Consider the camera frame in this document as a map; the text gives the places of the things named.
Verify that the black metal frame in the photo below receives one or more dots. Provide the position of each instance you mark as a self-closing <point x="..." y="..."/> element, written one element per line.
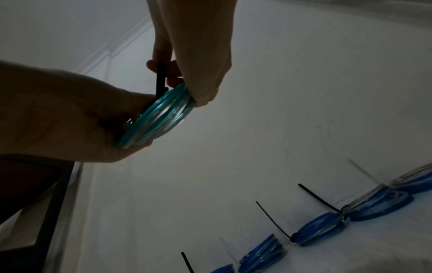
<point x="40" y="213"/>

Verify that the person's right hand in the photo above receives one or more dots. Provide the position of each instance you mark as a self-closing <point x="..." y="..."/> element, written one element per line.
<point x="202" y="40"/>

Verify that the person's left hand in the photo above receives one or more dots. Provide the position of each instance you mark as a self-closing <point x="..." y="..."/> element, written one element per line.
<point x="60" y="114"/>

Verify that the long black cable tie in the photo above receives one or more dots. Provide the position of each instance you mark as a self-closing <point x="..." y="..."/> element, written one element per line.
<point x="161" y="77"/>

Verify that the curled black cable tie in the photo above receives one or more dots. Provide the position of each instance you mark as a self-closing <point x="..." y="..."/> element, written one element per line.
<point x="188" y="262"/>

